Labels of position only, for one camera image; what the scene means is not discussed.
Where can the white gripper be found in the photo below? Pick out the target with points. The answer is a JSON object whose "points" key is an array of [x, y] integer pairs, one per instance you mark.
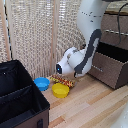
{"points": [[90, 68]]}

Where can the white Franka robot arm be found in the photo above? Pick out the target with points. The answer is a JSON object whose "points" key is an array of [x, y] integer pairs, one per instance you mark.
{"points": [[86, 33]]}

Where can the patterned snack bag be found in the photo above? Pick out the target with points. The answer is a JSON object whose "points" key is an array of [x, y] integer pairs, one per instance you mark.
{"points": [[63, 80]]}

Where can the yellow plastic bowl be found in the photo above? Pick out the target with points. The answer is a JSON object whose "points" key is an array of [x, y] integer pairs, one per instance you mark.
{"points": [[60, 90]]}

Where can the blue plastic bowl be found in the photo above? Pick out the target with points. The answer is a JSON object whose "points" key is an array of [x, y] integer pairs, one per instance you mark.
{"points": [[42, 83]]}

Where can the bamboo reed screen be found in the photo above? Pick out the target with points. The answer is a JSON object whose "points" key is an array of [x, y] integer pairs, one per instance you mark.
{"points": [[40, 33]]}

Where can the black fabric storage box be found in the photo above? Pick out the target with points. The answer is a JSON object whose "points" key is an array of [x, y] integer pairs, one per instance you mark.
{"points": [[18, 96]]}

